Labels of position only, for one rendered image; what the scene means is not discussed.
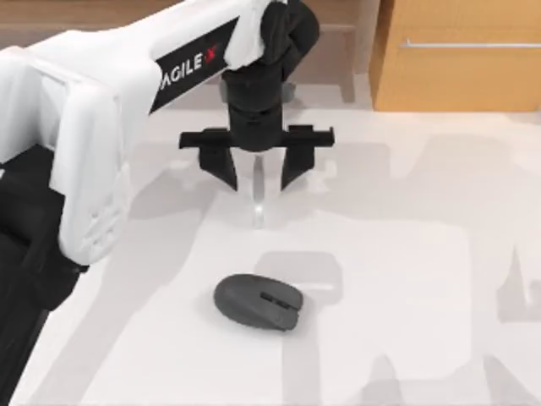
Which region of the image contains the long metal handle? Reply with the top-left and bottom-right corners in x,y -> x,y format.
400,37 -> 541,50

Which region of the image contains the dark grey computer mouse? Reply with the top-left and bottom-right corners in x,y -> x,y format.
212,273 -> 305,334

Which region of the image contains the brown wooden open shelf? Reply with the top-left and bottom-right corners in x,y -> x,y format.
291,0 -> 378,103

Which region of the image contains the pale wooden cupboard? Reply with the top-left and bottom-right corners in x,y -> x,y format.
370,0 -> 541,113

